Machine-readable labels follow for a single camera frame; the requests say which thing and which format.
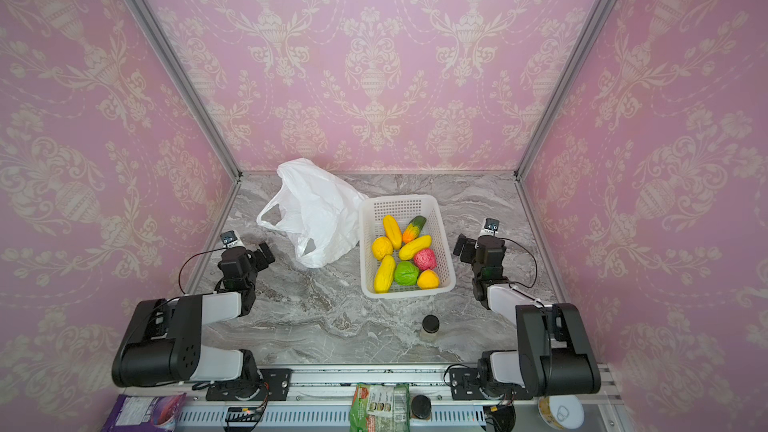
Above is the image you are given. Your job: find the red toy apple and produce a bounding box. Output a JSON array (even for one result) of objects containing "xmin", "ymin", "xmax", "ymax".
[{"xmin": 412, "ymin": 248, "xmax": 437, "ymax": 271}]

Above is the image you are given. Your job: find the small orange toy fruit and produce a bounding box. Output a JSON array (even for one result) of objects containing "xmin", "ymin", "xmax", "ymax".
[{"xmin": 417, "ymin": 270, "xmax": 440, "ymax": 290}]

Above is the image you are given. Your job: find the green toy apple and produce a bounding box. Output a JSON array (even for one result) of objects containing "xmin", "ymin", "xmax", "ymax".
[{"xmin": 394, "ymin": 261, "xmax": 421, "ymax": 286}]

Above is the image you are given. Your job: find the white plastic bag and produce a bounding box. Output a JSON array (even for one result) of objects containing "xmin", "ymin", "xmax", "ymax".
[{"xmin": 256, "ymin": 158, "xmax": 368, "ymax": 268}]

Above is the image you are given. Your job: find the orange toy mango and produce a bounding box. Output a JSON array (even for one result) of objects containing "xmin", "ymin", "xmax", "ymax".
[{"xmin": 382, "ymin": 215, "xmax": 403, "ymax": 250}]

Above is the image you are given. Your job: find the yellow toy orange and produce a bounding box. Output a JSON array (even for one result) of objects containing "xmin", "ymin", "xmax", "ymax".
[{"xmin": 371, "ymin": 236, "xmax": 394, "ymax": 262}]

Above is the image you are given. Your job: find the yellow toy banana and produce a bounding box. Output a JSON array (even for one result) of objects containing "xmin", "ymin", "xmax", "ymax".
[{"xmin": 374, "ymin": 255, "xmax": 397, "ymax": 294}]

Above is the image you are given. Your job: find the yellow toy lemon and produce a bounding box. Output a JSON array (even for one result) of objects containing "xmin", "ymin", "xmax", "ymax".
[{"xmin": 398, "ymin": 235, "xmax": 432, "ymax": 261}]

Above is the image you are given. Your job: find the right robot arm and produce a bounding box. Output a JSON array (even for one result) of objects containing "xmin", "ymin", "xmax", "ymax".
[{"xmin": 453, "ymin": 234, "xmax": 602, "ymax": 400}]

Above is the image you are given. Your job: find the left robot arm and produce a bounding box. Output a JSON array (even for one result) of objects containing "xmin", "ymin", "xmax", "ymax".
[{"xmin": 111, "ymin": 242, "xmax": 275, "ymax": 401}]

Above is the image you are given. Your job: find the white plastic basket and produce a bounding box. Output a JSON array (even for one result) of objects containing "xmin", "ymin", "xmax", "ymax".
[{"xmin": 359, "ymin": 195, "xmax": 456, "ymax": 299}]

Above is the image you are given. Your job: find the white lid tin can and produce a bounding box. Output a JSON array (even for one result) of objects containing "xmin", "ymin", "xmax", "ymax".
[{"xmin": 537, "ymin": 395, "xmax": 585, "ymax": 431}]

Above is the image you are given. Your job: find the purple snack packet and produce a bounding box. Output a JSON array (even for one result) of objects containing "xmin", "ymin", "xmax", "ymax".
[{"xmin": 101, "ymin": 394, "xmax": 186, "ymax": 432}]

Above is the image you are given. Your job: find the green snack packet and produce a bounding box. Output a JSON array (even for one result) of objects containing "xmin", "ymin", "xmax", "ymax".
[{"xmin": 349, "ymin": 384, "xmax": 411, "ymax": 432}]

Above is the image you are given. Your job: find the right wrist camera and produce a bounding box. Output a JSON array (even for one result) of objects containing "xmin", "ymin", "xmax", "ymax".
[{"xmin": 479, "ymin": 218, "xmax": 500, "ymax": 236}]

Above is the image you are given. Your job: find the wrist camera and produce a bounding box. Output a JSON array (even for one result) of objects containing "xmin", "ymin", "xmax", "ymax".
[
  {"xmin": 220, "ymin": 230, "xmax": 244, "ymax": 248},
  {"xmin": 479, "ymin": 218, "xmax": 500, "ymax": 236}
]

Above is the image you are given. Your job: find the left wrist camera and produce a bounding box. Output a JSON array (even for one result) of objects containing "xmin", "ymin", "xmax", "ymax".
[{"xmin": 220, "ymin": 230, "xmax": 244, "ymax": 248}]

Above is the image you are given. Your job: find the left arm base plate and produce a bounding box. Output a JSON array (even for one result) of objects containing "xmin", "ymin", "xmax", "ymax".
[{"xmin": 205, "ymin": 368, "xmax": 292, "ymax": 403}]

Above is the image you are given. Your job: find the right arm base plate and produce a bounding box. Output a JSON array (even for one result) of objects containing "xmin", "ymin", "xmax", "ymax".
[{"xmin": 443, "ymin": 364, "xmax": 533, "ymax": 402}]

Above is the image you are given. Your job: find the dark jar on rail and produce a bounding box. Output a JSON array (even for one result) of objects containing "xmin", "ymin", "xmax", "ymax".
[{"xmin": 410, "ymin": 394, "xmax": 432, "ymax": 421}]

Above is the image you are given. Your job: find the left aluminium corner post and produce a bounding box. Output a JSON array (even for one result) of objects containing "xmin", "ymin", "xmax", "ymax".
[{"xmin": 95, "ymin": 0, "xmax": 243, "ymax": 180}]

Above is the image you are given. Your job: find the aluminium corner post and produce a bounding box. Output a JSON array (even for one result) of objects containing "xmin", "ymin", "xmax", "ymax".
[
  {"xmin": 95, "ymin": 0, "xmax": 243, "ymax": 180},
  {"xmin": 514, "ymin": 0, "xmax": 642, "ymax": 181}
]

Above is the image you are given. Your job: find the right aluminium corner post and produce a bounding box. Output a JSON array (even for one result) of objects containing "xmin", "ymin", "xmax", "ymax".
[{"xmin": 514, "ymin": 0, "xmax": 642, "ymax": 181}]

